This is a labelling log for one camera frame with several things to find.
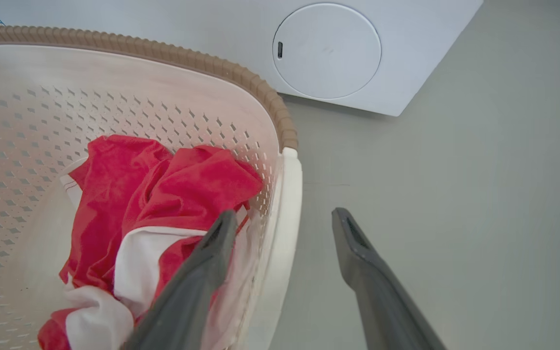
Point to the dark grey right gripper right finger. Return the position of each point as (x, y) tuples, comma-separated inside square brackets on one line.
[(382, 301)]

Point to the red and white garment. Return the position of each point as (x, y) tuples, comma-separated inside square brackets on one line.
[(163, 194)]

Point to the round white filter cover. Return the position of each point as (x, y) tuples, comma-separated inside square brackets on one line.
[(326, 51)]

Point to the white washing machine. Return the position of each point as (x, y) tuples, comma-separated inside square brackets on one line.
[(406, 43)]

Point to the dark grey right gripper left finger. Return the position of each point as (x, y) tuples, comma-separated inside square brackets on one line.
[(187, 296)]

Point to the white perforated laundry basket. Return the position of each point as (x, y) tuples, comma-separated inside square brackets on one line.
[(27, 160)]

